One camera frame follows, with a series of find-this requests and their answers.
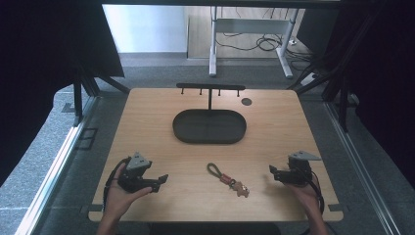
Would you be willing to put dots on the black key rack with tray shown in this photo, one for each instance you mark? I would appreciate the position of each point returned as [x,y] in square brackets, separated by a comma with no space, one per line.
[209,126]

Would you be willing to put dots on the white metal desk frame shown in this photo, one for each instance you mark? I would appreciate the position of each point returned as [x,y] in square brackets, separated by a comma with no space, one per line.
[251,26]

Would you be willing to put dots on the black metal stand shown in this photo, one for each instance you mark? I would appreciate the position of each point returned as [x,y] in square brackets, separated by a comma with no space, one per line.
[339,88]
[81,94]

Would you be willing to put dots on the black curtain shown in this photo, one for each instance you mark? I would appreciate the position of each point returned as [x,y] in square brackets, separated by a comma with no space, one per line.
[381,81]
[39,65]

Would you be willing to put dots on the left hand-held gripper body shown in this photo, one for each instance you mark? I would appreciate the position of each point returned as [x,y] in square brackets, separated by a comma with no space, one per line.
[137,166]

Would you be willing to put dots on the aluminium frame rail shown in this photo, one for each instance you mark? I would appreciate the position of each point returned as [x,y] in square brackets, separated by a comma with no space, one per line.
[359,166]
[49,176]

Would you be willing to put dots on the black round table grommet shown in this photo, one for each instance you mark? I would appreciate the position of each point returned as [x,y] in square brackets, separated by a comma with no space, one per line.
[246,101]

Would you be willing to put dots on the person's right hand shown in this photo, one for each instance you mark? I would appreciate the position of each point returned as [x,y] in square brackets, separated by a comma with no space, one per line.
[301,194]

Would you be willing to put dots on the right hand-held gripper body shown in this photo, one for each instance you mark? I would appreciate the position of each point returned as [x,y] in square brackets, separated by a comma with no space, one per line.
[298,169]

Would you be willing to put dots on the person's left hand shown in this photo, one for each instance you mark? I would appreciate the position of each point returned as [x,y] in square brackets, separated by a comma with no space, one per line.
[120,199]

